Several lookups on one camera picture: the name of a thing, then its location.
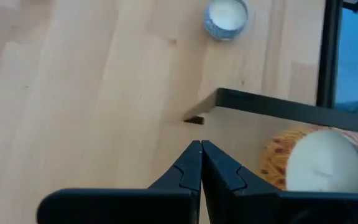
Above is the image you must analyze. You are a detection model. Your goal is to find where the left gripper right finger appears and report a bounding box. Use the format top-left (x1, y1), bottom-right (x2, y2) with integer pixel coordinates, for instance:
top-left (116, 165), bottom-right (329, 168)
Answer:
top-left (201, 139), bottom-right (358, 224)

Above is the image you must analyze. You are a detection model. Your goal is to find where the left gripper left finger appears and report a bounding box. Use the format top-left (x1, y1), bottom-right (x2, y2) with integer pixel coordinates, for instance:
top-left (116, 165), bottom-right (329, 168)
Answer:
top-left (37, 139), bottom-right (203, 224)

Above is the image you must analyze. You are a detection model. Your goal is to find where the white candle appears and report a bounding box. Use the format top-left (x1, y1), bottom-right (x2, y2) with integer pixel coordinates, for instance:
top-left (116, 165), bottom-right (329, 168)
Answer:
top-left (203, 0), bottom-right (249, 42)
top-left (259, 126), bottom-right (358, 194)

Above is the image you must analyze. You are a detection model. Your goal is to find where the raised wooden board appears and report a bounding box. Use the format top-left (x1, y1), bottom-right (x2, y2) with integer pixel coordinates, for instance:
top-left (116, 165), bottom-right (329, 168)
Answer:
top-left (147, 105), bottom-right (358, 194)

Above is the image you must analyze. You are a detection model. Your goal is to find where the black divider strip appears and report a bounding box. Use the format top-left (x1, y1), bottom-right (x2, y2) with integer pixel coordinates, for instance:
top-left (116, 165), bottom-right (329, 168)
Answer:
top-left (183, 88), bottom-right (358, 136)

